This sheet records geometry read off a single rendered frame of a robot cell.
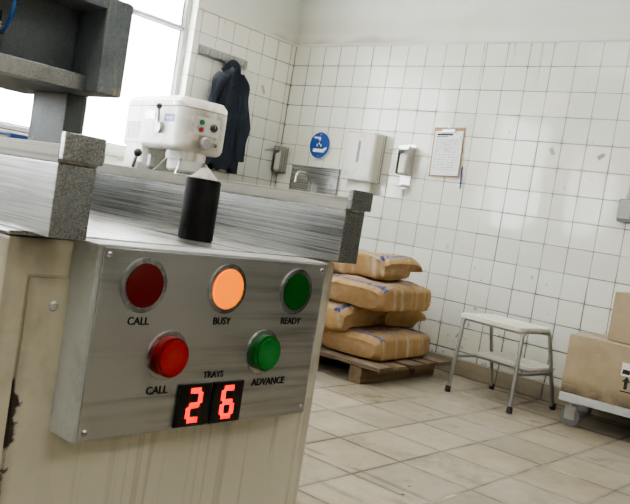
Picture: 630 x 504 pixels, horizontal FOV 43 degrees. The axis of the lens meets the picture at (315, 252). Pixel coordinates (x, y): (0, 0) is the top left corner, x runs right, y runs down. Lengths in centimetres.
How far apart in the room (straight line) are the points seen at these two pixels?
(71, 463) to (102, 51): 90
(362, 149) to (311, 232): 476
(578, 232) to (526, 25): 132
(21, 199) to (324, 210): 29
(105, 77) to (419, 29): 432
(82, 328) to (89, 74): 90
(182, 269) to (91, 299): 8
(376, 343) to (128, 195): 345
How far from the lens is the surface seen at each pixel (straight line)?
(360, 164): 548
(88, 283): 56
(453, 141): 522
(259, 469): 76
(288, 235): 76
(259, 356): 65
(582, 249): 476
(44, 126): 154
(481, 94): 520
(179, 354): 60
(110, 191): 100
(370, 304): 432
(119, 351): 58
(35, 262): 56
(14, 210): 57
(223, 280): 62
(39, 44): 144
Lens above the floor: 88
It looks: 3 degrees down
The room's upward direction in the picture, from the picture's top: 9 degrees clockwise
